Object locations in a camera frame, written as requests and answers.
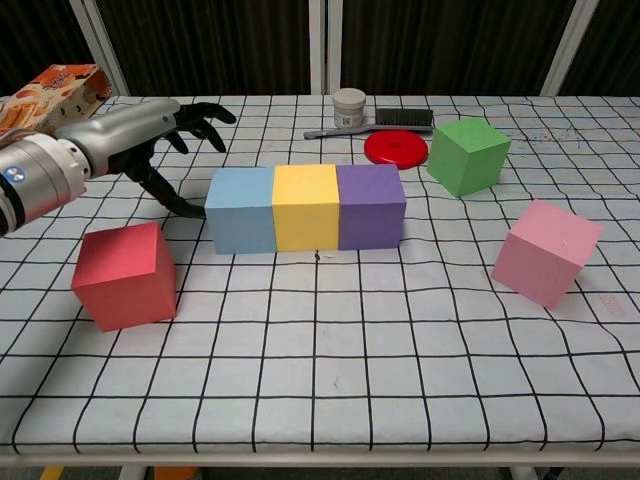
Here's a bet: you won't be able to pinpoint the purple foam cube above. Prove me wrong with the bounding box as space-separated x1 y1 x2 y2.
336 163 407 251

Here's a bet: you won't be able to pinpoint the pink foam cube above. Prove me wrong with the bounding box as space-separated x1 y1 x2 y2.
491 198 606 310

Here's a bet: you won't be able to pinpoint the white black checkered tablecloth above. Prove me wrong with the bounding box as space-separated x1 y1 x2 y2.
0 94 640 456

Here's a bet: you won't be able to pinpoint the dark corrugated partition panel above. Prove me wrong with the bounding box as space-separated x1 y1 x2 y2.
97 0 312 96
0 0 116 99
339 0 581 96
557 0 640 99

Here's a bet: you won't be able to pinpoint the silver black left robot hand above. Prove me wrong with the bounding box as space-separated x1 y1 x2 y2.
55 98 237 219

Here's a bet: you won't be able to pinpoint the grey brush black bristles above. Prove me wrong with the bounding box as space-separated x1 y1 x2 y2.
303 107 434 141

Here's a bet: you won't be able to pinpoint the red round plastic lid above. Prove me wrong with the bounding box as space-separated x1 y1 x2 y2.
363 129 430 170

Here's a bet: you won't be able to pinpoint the light blue foam cube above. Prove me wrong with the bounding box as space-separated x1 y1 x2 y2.
204 167 277 255

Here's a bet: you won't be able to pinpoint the red foam cube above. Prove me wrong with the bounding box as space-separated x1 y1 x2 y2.
70 221 178 333

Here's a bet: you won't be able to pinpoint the orange biscuit snack box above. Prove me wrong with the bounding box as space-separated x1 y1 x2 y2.
0 62 111 146

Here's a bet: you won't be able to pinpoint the yellow foam cube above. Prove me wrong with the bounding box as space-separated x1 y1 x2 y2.
271 163 341 252

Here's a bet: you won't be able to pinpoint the small white lidded jar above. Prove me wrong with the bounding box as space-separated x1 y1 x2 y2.
332 88 368 129

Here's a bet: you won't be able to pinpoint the grey metal table frame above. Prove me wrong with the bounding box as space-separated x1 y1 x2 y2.
0 439 640 480

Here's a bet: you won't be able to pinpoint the white partition frame post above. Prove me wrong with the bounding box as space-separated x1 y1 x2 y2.
79 0 131 96
539 0 599 96
308 0 342 96

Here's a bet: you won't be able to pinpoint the green foam cube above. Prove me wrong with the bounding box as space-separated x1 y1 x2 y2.
426 117 513 199

